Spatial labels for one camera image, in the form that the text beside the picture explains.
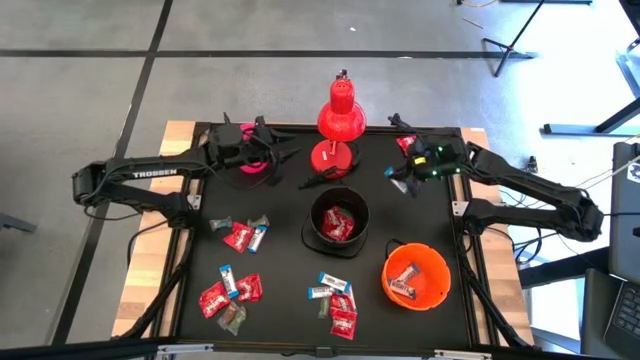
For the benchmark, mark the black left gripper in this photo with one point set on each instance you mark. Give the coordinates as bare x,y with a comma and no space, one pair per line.
230,147

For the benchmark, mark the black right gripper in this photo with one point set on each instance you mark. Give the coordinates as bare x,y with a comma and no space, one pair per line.
442,160

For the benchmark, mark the orange plastic bucket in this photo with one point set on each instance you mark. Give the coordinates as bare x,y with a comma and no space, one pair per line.
432,270

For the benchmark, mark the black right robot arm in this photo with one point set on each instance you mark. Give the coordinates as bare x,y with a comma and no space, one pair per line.
525,215

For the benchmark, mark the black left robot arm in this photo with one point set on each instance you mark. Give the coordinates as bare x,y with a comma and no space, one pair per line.
150,167

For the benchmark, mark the brown wrapped candy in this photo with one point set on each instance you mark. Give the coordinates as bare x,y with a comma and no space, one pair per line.
228,315

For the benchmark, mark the pink plastic bucket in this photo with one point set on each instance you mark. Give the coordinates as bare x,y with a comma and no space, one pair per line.
254,168

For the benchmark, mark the red desk lamp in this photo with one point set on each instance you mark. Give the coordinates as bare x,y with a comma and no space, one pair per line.
341,120

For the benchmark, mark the black plastic bucket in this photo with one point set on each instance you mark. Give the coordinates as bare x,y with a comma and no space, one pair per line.
340,197

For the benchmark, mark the black table mat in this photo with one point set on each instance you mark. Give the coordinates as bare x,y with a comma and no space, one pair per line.
285,270

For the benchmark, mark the black tripod stand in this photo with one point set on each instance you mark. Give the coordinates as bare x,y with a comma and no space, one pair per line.
506,50

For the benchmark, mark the black desk leg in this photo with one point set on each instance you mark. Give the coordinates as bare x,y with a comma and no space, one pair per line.
575,129

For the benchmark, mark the black side desk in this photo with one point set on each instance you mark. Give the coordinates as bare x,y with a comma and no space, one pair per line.
560,267

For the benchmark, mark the grey laptop with sticker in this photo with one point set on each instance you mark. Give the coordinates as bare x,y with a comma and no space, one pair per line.
625,225

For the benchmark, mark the dark laptop with keyboard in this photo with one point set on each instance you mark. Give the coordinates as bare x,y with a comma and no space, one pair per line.
615,320

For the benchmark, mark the grey floor stand foot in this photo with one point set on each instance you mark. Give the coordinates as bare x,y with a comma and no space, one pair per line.
15,222

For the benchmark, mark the black aluminium table frame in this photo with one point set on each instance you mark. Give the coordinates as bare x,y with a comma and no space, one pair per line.
310,125

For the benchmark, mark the silver mounting bracket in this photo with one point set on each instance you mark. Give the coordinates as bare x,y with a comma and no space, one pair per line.
194,201
459,207

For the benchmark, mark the silver beam bracket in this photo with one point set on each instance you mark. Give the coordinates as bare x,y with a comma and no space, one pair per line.
462,355
185,348

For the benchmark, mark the black table-level camera mount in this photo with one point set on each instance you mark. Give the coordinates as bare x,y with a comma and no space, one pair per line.
324,351

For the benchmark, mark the black horizontal frame beam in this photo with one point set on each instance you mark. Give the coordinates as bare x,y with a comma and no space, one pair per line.
75,350

